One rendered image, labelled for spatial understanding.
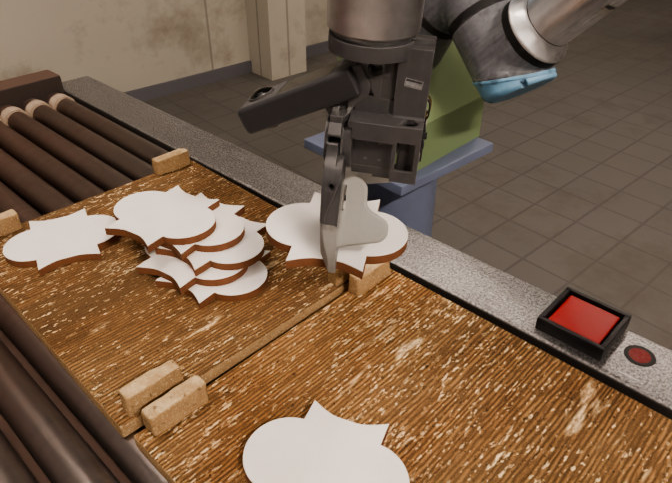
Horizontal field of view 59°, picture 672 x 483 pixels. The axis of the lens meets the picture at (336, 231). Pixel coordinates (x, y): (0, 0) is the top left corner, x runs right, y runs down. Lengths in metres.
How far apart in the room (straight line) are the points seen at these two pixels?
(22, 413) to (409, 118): 0.46
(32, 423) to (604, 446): 0.52
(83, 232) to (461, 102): 0.70
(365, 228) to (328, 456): 0.20
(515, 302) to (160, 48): 3.45
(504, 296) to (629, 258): 1.87
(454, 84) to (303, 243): 0.67
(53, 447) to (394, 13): 0.47
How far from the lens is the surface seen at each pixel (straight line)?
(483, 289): 0.76
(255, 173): 1.00
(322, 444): 0.54
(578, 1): 0.90
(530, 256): 2.47
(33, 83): 1.44
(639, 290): 2.45
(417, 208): 1.21
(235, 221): 0.75
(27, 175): 1.10
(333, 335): 0.65
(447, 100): 1.14
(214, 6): 4.13
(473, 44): 0.98
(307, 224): 0.60
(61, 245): 0.83
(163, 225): 0.75
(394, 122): 0.50
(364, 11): 0.46
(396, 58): 0.48
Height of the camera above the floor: 1.38
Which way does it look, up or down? 33 degrees down
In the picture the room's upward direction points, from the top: straight up
